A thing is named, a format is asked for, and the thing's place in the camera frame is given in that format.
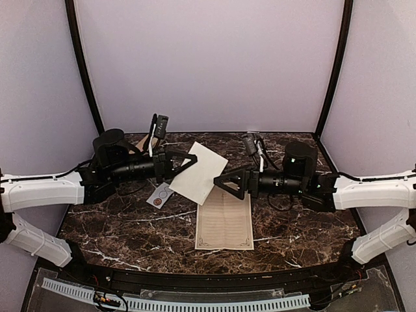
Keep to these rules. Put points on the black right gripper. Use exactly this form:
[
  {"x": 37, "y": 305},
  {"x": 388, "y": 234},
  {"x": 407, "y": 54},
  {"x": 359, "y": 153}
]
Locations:
[{"x": 251, "y": 184}]

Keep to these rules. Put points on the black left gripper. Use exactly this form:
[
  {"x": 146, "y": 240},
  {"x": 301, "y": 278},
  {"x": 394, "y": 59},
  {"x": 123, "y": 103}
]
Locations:
[{"x": 164, "y": 171}]

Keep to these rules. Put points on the cream letter sheet ornate border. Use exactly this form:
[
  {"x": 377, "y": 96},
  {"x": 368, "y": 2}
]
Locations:
[{"x": 196, "y": 182}]

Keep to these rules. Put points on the brown kraft envelope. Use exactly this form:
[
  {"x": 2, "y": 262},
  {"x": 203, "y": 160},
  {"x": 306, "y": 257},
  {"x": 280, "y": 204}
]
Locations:
[{"x": 140, "y": 144}]

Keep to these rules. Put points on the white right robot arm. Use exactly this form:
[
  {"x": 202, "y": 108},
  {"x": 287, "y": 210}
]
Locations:
[{"x": 334, "y": 192}]

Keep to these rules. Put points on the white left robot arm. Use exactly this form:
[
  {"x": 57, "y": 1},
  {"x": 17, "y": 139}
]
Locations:
[{"x": 115, "y": 161}]

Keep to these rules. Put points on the white sticker sheet wax seal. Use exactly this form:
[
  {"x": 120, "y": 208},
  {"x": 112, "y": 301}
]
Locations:
[{"x": 160, "y": 195}]

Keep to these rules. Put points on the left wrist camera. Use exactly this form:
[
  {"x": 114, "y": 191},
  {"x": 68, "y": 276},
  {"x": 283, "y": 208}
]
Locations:
[{"x": 158, "y": 126}]

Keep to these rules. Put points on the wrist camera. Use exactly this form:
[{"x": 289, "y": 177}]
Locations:
[
  {"x": 253, "y": 150},
  {"x": 158, "y": 126}
]

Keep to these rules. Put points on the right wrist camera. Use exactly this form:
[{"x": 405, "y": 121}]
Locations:
[{"x": 253, "y": 150}]

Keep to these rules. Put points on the black front rail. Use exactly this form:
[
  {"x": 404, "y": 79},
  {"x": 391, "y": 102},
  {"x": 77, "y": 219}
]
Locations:
[{"x": 314, "y": 278}]

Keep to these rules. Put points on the white slotted cable duct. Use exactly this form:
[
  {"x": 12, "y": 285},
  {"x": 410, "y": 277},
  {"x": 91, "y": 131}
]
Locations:
[{"x": 179, "y": 301}]

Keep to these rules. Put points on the black frame post left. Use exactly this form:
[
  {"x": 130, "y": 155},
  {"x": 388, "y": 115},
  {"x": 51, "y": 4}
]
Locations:
[{"x": 81, "y": 64}]

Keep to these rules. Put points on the black frame post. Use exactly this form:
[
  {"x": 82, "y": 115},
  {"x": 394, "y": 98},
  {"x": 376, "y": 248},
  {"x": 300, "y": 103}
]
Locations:
[
  {"x": 81, "y": 64},
  {"x": 336, "y": 68}
]

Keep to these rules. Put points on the black frame post right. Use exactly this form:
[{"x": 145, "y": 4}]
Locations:
[{"x": 336, "y": 68}]

